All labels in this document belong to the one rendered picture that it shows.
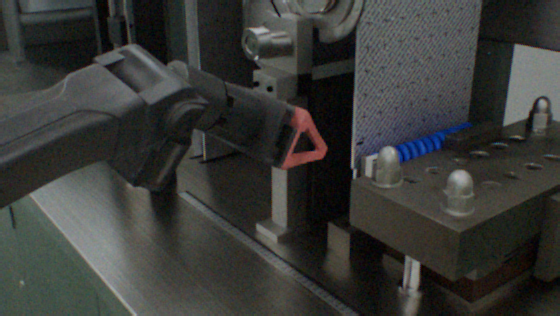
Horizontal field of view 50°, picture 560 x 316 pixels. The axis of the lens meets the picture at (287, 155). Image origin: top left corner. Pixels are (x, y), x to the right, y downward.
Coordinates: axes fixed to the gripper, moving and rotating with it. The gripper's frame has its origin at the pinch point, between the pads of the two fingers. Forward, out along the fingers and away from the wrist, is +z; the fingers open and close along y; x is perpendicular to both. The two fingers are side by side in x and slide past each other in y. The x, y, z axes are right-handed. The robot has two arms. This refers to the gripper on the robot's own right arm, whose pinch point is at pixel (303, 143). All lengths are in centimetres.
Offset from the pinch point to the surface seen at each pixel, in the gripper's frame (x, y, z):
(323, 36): 13.3, -5.6, 1.2
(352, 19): 15.7, -0.4, -0.2
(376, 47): 14.3, 0.3, 4.7
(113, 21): 5.7, -40.8, -9.1
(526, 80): 81, -130, 270
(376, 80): 10.8, 0.3, 7.1
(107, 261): -24.6, -17.5, -7.7
